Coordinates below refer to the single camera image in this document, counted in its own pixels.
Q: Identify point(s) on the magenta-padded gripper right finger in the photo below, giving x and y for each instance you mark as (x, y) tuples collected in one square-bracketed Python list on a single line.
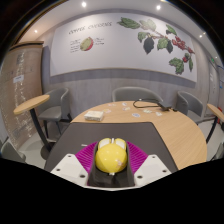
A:
[(151, 166)]

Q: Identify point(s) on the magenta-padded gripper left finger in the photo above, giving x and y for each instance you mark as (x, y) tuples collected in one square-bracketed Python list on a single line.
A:
[(71, 166)]

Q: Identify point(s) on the yellow computer mouse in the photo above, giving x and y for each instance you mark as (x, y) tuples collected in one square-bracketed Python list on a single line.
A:
[(111, 158)]

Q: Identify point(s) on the small white paper packet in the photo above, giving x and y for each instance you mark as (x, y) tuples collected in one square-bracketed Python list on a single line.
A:
[(136, 115), (158, 113), (147, 111)]

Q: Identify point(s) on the small white box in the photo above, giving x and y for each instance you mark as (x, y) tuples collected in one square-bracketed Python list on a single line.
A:
[(93, 115)]

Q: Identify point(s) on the grey armchair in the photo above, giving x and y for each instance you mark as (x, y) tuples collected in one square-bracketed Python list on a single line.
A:
[(191, 105), (53, 111), (133, 93), (11, 153)]

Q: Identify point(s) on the black box device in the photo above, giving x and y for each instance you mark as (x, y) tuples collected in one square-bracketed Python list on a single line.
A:
[(165, 106)]

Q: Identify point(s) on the small round wooden side table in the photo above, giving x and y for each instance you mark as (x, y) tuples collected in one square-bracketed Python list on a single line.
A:
[(30, 103), (216, 111)]

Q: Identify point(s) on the ceiling spot lights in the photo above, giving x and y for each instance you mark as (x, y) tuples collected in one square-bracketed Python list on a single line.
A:
[(84, 4)]

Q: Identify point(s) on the beige wall notice board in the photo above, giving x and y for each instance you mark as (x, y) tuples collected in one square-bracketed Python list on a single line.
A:
[(20, 93)]

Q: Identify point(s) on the coffee plant wall mural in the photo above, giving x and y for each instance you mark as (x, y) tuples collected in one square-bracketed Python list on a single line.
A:
[(116, 50)]

